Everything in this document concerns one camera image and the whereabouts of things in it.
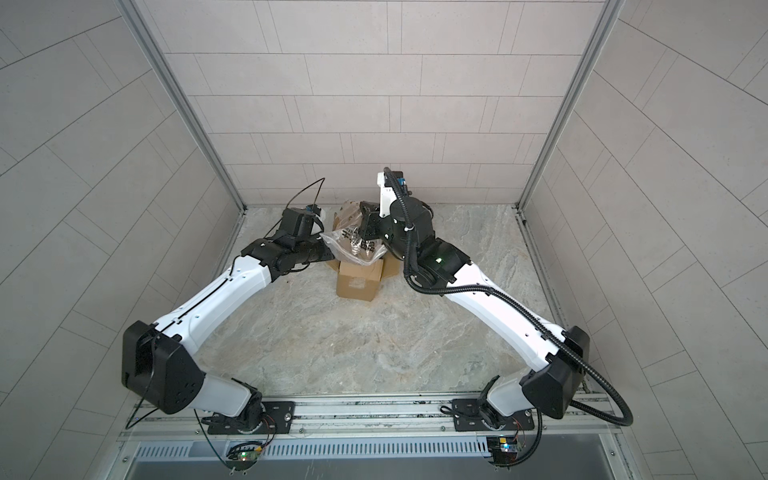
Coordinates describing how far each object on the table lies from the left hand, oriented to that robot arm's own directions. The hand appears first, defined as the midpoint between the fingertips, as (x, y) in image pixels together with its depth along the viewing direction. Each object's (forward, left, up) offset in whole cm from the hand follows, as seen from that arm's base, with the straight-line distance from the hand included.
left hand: (346, 241), depth 81 cm
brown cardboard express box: (-9, -5, -7) cm, 12 cm away
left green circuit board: (-47, +19, -16) cm, 53 cm away
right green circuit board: (-45, -39, -19) cm, 62 cm away
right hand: (-3, -5, +18) cm, 19 cm away
